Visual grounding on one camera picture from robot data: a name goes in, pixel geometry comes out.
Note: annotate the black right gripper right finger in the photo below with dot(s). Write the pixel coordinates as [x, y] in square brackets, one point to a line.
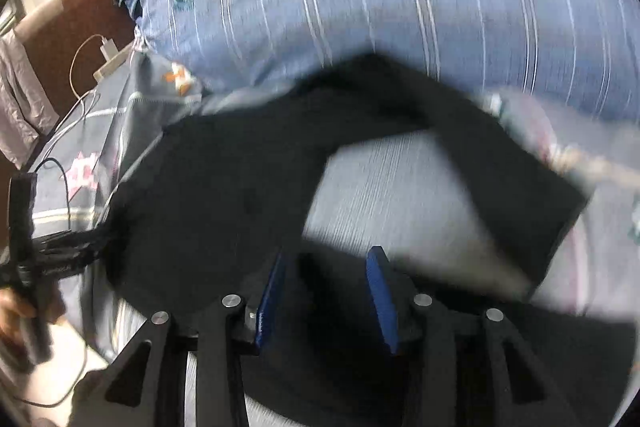
[467, 369]

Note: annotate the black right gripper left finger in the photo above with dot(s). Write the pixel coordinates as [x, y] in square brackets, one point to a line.
[146, 384]

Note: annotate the black pants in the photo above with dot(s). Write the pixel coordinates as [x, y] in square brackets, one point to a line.
[220, 195]

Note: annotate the person's left hand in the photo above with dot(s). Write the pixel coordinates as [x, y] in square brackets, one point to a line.
[14, 308]

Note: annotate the grey hanging cloth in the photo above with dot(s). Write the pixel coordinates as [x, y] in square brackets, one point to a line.
[26, 112]

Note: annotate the white charger plug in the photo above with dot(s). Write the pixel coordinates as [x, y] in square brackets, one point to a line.
[108, 49]

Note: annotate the brown wooden headboard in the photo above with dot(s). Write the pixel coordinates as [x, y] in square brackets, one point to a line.
[62, 42]

